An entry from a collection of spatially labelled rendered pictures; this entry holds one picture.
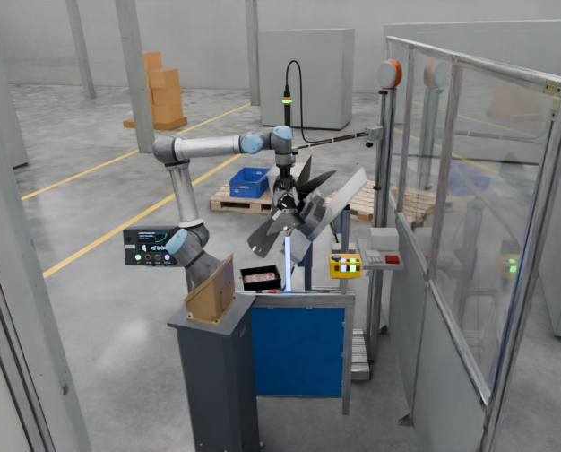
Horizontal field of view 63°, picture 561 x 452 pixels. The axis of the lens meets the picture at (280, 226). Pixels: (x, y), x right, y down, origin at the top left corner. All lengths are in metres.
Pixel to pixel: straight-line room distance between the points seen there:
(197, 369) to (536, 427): 2.01
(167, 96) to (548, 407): 9.14
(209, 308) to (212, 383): 0.39
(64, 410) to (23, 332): 0.18
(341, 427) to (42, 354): 2.26
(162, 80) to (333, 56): 3.67
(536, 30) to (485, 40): 0.65
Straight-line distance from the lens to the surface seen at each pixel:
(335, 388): 2.89
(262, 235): 2.75
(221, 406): 2.31
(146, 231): 2.39
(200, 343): 2.10
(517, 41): 7.77
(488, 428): 1.79
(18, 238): 0.82
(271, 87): 10.11
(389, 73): 2.86
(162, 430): 3.04
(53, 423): 1.04
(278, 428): 2.95
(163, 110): 10.70
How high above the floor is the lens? 2.21
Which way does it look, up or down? 25 degrees down
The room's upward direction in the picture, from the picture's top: 2 degrees counter-clockwise
